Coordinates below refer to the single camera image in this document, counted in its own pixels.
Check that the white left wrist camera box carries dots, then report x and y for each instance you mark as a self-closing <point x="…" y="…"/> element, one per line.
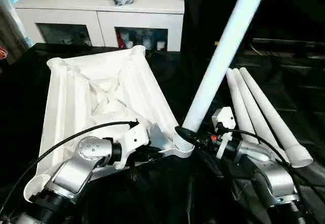
<point x="134" y="137"/>

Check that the white plastic table top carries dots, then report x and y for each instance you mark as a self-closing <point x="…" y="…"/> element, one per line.
<point x="76" y="102"/>

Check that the white plastic table leg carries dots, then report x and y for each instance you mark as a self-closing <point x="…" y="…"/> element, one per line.
<point x="223" y="56"/>
<point x="237" y="94"/>
<point x="259" y="94"/>
<point x="248" y="94"/>

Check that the white patterned jug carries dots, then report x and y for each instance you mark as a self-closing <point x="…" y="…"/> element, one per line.
<point x="147" y="41"/>

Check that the plain white cup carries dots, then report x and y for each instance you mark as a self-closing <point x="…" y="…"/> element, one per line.
<point x="160" y="45"/>

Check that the red bottle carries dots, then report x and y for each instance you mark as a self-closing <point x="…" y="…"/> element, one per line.
<point x="121" y="41"/>

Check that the white sideboard cabinet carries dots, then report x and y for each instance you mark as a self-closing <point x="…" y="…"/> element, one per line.
<point x="101" y="18"/>

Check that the black speaker cabinet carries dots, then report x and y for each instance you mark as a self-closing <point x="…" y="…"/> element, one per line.
<point x="200" y="10"/>

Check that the black work mat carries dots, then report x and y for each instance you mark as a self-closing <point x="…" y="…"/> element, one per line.
<point x="177" y="81"/>

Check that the black flat monitor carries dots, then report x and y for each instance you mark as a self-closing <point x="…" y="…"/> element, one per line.
<point x="292" y="43"/>

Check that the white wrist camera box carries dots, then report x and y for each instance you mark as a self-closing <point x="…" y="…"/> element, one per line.
<point x="134" y="137"/>
<point x="224" y="117"/>

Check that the small white cup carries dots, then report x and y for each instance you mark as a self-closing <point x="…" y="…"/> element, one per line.
<point x="129" y="45"/>

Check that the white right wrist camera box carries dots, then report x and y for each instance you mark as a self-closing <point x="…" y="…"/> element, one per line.
<point x="224" y="117"/>

